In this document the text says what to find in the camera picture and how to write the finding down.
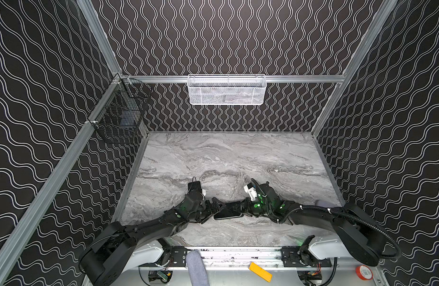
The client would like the black phone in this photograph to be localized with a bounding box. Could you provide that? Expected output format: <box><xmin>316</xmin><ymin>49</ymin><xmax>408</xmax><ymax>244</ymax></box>
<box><xmin>214</xmin><ymin>201</ymin><xmax>243</xmax><ymax>220</ymax></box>

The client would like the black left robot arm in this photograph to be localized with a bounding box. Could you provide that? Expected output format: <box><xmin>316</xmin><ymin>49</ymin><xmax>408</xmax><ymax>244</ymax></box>
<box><xmin>78</xmin><ymin>181</ymin><xmax>225</xmax><ymax>286</ymax></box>

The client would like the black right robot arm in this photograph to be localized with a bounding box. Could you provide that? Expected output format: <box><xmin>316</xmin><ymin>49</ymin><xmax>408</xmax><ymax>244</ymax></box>
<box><xmin>227</xmin><ymin>179</ymin><xmax>403</xmax><ymax>266</ymax></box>

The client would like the yellow plastic piece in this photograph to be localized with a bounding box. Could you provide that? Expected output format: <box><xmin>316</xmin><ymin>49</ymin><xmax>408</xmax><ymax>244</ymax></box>
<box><xmin>249</xmin><ymin>262</ymin><xmax>273</xmax><ymax>282</ymax></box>

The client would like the grey cloth right side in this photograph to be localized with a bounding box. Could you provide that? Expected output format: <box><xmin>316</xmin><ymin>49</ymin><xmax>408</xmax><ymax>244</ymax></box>
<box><xmin>315</xmin><ymin>200</ymin><xmax>337</xmax><ymax>208</ymax></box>

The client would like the red tape roll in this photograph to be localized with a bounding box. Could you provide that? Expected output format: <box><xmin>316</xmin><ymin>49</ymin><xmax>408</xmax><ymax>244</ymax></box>
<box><xmin>355</xmin><ymin>265</ymin><xmax>373</xmax><ymax>281</ymax></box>

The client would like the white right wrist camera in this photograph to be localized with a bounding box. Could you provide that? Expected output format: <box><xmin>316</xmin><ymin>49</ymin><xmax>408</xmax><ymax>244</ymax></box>
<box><xmin>243</xmin><ymin>183</ymin><xmax>258</xmax><ymax>201</ymax></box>

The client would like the grey cloth front rail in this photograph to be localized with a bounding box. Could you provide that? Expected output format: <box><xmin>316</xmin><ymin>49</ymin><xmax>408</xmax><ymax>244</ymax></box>
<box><xmin>186</xmin><ymin>250</ymin><xmax>210</xmax><ymax>286</ymax></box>

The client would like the white wire mesh basket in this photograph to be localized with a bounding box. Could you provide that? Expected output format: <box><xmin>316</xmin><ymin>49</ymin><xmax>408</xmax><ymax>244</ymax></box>
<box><xmin>187</xmin><ymin>74</ymin><xmax>267</xmax><ymax>106</ymax></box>

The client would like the black wire mesh basket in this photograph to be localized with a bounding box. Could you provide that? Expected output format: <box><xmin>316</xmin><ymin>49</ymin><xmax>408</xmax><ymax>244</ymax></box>
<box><xmin>92</xmin><ymin>75</ymin><xmax>154</xmax><ymax>145</ymax></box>

